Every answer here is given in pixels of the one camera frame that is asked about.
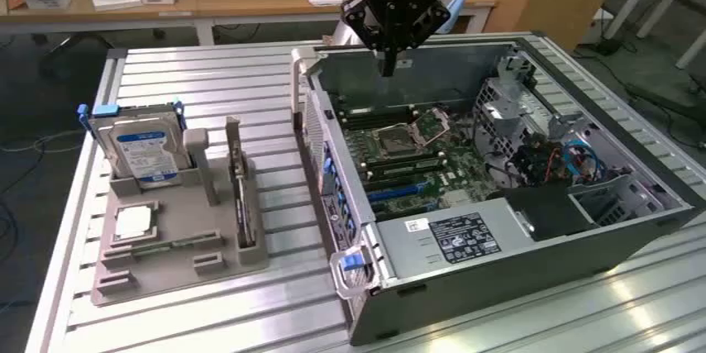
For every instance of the black graphics card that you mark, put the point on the black graphics card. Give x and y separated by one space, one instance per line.
243 204

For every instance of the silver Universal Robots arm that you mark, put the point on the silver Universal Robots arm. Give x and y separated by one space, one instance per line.
346 32

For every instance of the black RAM slot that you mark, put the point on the black RAM slot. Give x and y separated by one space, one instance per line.
381 121
375 112

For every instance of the silver metal disk bay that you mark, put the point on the silver metal disk bay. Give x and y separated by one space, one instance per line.
507 113

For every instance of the CPU socket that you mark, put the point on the CPU socket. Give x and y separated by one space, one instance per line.
394 140

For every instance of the white box with red button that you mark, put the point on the white box with red button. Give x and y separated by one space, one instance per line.
600 26

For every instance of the black floor adapter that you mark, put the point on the black floor adapter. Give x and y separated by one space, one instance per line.
606 47

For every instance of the green motherboard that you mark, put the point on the green motherboard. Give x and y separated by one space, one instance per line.
458 163

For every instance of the blue expansion slot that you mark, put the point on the blue expansion slot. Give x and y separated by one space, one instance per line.
394 193

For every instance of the small silver chipset heatsink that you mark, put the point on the small silver chipset heatsink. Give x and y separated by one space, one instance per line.
455 198

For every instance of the black metal stand foot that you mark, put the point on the black metal stand foot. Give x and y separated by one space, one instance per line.
668 98

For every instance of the hard disk in blue caddy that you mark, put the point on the hard disk in blue caddy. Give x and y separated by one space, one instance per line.
140 150

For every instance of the black chair base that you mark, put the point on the black chair base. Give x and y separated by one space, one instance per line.
83 39

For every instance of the wooden desk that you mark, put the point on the wooden desk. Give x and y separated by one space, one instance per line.
71 14

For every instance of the grey plastic disk bay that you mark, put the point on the grey plastic disk bay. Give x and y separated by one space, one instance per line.
618 200

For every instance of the grey power supply unit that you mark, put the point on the grey power supply unit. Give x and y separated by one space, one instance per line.
409 254

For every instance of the blue case latch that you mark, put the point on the blue case latch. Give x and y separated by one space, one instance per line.
351 263

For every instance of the grey plastic parts rack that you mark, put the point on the grey plastic parts rack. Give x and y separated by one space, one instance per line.
182 245

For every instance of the silver CPU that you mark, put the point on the silver CPU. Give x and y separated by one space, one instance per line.
132 222

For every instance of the orange cardboard box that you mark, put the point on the orange cardboard box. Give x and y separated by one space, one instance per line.
12 1

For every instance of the green RAM stick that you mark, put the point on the green RAM stick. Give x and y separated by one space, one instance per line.
160 246

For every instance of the open black PC case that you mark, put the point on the open black PC case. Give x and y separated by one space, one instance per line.
497 287

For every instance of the white table frame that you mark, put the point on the white table frame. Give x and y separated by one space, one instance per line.
690 52

